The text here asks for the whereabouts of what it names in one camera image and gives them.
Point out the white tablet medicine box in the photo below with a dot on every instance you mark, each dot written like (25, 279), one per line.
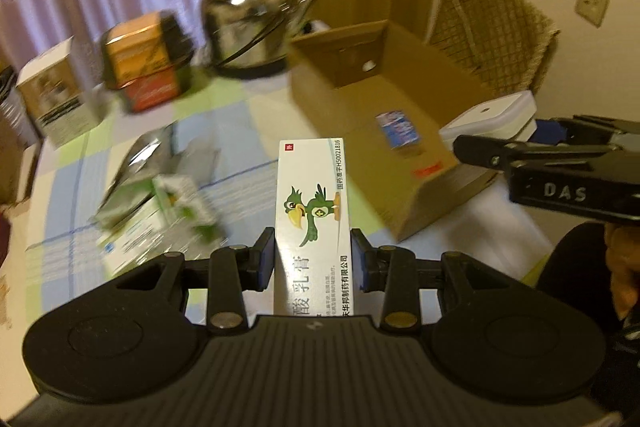
(130, 243)

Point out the cardboard box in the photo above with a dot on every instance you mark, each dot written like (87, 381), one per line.
(387, 95)

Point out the stainless steel kettle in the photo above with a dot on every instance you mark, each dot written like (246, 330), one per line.
(248, 39)

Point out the green white medicine box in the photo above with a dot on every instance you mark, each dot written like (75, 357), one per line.
(185, 211)

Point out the white product box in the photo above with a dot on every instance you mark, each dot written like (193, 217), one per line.
(58, 88)

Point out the clear plastic cup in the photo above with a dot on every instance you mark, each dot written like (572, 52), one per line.
(198, 161)

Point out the black orange food bowl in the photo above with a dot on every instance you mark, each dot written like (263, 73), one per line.
(147, 60)

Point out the silver foil tea pouch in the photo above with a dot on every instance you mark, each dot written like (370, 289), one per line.
(151, 155)

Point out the blue floss box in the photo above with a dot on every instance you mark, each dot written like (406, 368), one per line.
(398, 129)

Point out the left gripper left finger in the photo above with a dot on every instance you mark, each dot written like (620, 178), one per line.
(233, 270)

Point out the parrot ointment box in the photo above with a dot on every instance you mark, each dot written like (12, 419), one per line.
(313, 272)

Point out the checkered tablecloth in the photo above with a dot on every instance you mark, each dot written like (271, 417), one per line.
(229, 132)

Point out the red snack packet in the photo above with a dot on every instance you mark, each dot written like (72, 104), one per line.
(426, 172)

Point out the quilted chair cover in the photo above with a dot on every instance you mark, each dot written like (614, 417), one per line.
(506, 44)

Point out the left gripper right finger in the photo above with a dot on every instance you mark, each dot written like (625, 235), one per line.
(392, 271)

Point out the network wall plate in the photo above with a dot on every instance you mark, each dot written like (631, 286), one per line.
(593, 11)

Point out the person right hand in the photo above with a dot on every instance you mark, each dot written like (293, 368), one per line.
(622, 259)

